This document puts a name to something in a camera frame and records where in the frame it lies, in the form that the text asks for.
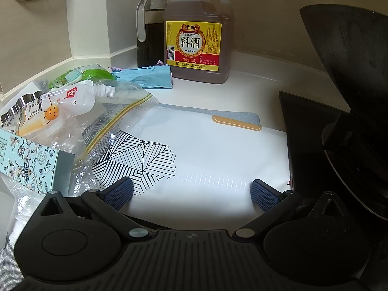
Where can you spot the brown liquid jug yellow label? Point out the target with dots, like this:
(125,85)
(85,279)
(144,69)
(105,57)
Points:
(197,45)

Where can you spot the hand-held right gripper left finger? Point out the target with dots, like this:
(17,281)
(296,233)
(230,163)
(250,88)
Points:
(118,191)

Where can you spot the blue rubber glove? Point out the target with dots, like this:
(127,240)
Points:
(145,74)

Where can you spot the white spouted pouch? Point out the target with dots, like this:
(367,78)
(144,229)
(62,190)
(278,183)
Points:
(78,97)

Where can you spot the green plastic packet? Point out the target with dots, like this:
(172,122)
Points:
(94,74)

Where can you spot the teal floral box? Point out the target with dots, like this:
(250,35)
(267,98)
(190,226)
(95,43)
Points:
(27,157)

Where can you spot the silver striped wrapper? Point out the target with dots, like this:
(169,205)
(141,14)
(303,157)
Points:
(22,101)

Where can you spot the clear zip bag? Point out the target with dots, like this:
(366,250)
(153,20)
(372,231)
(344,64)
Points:
(127,97)

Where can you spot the black glass cooktop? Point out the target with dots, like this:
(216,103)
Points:
(306,145)

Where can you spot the grey and white counter mat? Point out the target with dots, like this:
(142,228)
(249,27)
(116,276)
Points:
(212,157)

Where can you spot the black wok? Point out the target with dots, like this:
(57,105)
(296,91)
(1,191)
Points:
(357,66)

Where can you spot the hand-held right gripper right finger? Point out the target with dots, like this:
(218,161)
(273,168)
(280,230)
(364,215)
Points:
(263,195)

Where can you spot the dark sauce bottle white lid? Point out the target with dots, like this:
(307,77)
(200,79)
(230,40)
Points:
(151,36)

